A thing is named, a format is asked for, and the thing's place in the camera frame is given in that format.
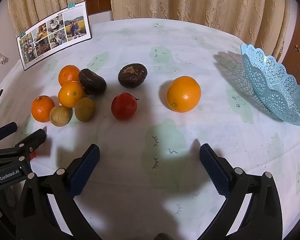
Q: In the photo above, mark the small orange with green stem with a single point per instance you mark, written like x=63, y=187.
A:
x=71, y=94

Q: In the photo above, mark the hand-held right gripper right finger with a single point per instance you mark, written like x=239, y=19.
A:
x=213, y=170

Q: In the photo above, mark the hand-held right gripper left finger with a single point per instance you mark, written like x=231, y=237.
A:
x=86, y=170

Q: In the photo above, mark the tan round fruit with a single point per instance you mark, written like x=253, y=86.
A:
x=60, y=115
x=85, y=109

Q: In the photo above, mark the dark brown round fruit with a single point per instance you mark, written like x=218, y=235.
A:
x=132, y=76
x=93, y=82

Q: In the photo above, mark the large orange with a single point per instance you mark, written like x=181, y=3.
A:
x=183, y=94

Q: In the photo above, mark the wide beige curtain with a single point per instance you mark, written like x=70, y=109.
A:
x=202, y=2

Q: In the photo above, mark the narrow beige curtain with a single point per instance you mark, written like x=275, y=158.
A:
x=45, y=0

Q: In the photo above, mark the red round fruit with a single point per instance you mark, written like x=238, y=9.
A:
x=124, y=106

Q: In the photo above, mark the white patterned tablecloth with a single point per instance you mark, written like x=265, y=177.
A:
x=145, y=55

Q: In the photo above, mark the light blue plastic basket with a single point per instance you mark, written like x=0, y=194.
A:
x=277, y=87

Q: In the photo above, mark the photo collage poster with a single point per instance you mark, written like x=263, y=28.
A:
x=55, y=33

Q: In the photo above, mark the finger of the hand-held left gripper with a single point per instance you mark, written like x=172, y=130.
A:
x=35, y=138
x=5, y=132

